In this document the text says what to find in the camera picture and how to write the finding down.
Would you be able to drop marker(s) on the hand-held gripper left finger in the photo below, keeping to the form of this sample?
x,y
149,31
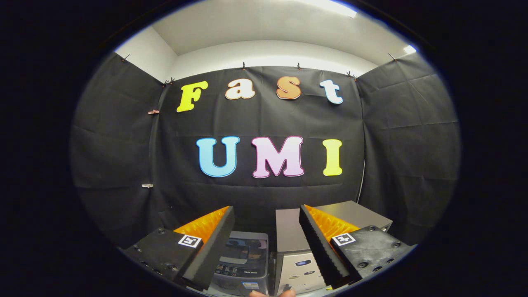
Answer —
x,y
214,249

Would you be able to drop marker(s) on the black backdrop cloth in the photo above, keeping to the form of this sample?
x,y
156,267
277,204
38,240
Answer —
x,y
412,123

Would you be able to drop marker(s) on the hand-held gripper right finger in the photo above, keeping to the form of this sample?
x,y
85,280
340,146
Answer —
x,y
319,247

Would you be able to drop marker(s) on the row of small black clips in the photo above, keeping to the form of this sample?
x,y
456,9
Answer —
x,y
243,66

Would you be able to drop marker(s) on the grey metal cabinet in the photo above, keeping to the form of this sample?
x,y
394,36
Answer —
x,y
288,231

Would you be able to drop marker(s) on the dark glass washing machine lid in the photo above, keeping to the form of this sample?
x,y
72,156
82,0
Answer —
x,y
247,249

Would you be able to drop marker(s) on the grey washing machine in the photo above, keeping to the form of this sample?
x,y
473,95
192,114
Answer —
x,y
243,274

